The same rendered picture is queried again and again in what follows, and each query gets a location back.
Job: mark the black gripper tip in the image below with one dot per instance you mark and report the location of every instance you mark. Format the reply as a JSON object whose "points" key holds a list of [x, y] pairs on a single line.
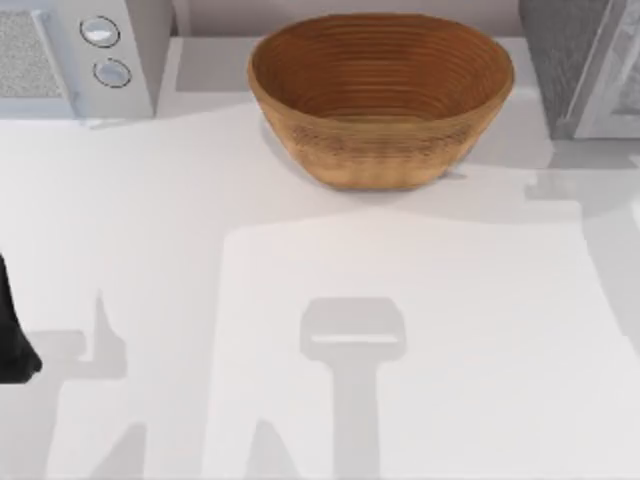
{"points": [[12, 340]]}

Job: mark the small round microwave knob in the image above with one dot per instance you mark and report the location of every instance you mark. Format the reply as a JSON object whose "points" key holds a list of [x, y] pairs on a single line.
{"points": [[112, 72]]}

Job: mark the pale microwave oven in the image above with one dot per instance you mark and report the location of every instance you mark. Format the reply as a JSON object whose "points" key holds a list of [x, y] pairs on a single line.
{"points": [[135, 60]]}

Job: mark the large round microwave knob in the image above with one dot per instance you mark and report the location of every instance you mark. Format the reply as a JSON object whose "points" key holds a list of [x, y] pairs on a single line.
{"points": [[99, 31]]}

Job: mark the brown woven basket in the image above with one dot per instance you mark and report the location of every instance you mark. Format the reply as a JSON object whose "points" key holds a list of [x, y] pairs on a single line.
{"points": [[380, 100]]}

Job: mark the grey cabinet door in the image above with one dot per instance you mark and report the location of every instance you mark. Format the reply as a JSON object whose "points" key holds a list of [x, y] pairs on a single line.
{"points": [[607, 80]]}

